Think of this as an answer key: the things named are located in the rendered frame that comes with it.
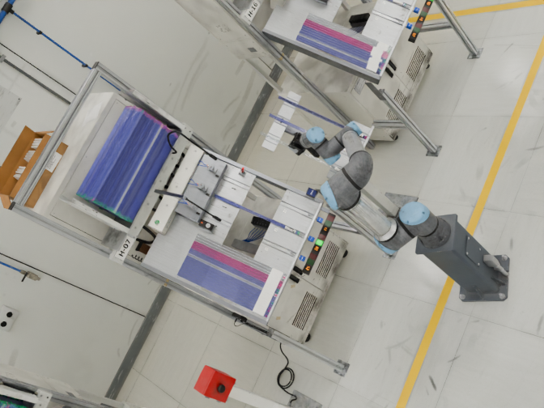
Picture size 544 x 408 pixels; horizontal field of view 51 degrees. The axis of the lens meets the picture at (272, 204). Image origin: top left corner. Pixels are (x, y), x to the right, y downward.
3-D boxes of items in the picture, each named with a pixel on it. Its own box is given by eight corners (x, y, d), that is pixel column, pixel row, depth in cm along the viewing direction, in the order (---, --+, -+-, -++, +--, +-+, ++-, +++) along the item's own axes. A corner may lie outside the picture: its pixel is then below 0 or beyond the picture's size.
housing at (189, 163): (209, 158, 315) (205, 149, 301) (167, 237, 304) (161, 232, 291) (196, 152, 316) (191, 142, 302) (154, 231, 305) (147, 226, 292)
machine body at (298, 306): (354, 247, 367) (295, 201, 329) (309, 349, 352) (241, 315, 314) (287, 230, 416) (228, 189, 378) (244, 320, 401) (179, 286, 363)
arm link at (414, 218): (442, 224, 252) (427, 210, 244) (418, 243, 256) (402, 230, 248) (430, 207, 261) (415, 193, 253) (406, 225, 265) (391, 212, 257)
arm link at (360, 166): (367, 155, 221) (348, 114, 265) (346, 173, 224) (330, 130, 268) (386, 175, 225) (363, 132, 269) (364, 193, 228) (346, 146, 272)
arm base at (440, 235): (452, 217, 263) (442, 207, 257) (449, 247, 256) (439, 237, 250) (422, 220, 273) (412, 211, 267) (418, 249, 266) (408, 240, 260)
